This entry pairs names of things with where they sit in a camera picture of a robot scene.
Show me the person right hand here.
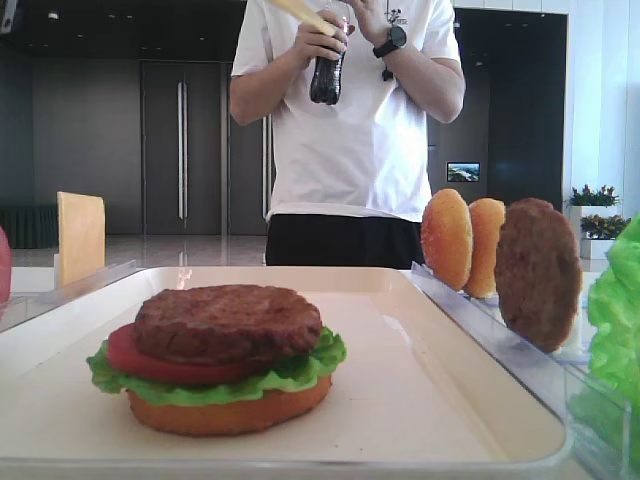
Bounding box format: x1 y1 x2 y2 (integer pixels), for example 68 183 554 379
287 9 351 75

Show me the standing green lettuce leaf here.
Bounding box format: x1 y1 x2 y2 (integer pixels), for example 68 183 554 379
569 217 639 473

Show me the green lettuce leaf on burger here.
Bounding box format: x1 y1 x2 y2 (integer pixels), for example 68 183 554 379
86 327 347 407

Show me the flower planter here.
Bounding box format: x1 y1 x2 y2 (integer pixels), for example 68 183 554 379
580 214 631 260
568 184 622 220

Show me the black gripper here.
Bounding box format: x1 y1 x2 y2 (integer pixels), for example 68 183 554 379
0 0 20 33

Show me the lower flower planter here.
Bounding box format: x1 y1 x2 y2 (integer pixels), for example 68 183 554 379
580 214 631 260

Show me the small wall screen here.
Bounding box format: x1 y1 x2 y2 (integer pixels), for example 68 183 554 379
446 162 480 183

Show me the black wrist watch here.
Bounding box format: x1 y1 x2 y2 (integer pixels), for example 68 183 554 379
373 25 407 58

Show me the orange cheese slice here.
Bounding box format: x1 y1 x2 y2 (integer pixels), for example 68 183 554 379
270 0 336 37
57 191 106 286

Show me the standing bun left of pair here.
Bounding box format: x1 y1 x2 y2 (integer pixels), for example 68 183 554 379
421 189 473 291

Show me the standing bun right of pair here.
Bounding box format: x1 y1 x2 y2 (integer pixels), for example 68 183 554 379
464 198 505 298

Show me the clear long rail left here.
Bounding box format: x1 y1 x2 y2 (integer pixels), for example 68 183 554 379
1 260 138 332

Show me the upper flower planter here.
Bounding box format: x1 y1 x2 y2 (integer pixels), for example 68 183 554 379
568 184 622 220

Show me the brown meat patty on burger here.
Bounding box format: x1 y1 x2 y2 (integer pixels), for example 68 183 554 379
133 284 323 366

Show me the red tomato slice on burger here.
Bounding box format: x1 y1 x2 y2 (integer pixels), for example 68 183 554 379
106 324 275 386

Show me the cola plastic bottle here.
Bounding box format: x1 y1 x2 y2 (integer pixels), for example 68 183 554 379
309 1 350 105

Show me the dark double door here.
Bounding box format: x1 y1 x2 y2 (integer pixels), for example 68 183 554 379
141 62 266 235

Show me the clear patty holder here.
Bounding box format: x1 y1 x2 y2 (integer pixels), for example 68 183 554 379
551 293 594 365

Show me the person in white t-shirt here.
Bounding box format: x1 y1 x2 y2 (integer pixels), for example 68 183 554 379
230 0 465 269

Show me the standing brown meat patty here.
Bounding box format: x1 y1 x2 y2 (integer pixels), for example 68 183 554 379
494 198 582 353

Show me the bottom bun on tray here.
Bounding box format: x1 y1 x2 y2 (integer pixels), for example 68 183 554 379
127 376 332 437

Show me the person left hand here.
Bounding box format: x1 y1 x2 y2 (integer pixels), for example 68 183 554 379
350 0 390 48

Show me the clear long rail right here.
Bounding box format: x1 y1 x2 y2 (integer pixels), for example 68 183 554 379
410 263 639 479

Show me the standing pink tomato slice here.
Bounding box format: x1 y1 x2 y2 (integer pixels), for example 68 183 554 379
0 228 12 303

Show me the standing bun of pair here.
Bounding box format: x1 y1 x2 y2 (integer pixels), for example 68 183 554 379
464 198 505 298
421 189 473 291

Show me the clear long rail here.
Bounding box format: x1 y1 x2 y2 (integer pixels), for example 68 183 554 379
1 260 138 332
410 263 639 479

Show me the cream rectangular tray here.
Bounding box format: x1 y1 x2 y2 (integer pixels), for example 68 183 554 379
1 267 571 479

